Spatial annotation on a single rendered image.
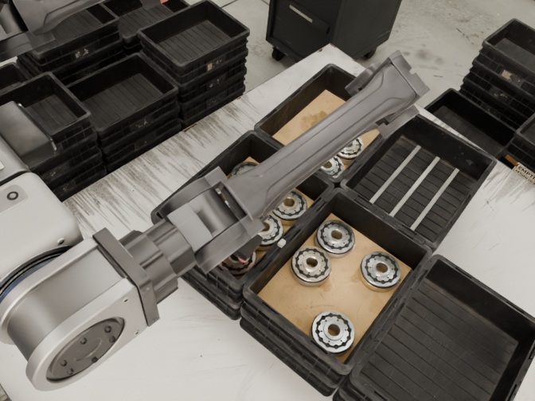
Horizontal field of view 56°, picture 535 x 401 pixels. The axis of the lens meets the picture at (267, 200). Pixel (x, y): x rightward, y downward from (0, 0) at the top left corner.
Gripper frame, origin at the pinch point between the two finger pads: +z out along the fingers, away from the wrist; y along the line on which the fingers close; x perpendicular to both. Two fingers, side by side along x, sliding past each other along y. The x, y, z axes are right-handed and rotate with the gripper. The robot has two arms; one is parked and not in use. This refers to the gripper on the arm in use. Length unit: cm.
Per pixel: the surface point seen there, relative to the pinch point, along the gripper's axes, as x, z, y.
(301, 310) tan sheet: 1.2, 3.9, -20.8
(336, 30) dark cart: -152, 39, 43
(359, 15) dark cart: -170, 38, 39
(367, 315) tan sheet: -7.3, 3.5, -35.0
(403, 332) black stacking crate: -8.5, 3.5, -44.3
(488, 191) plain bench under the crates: -77, 15, -50
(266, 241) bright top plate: -8.5, 1.1, -3.8
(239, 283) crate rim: 8.5, -5.8, -6.5
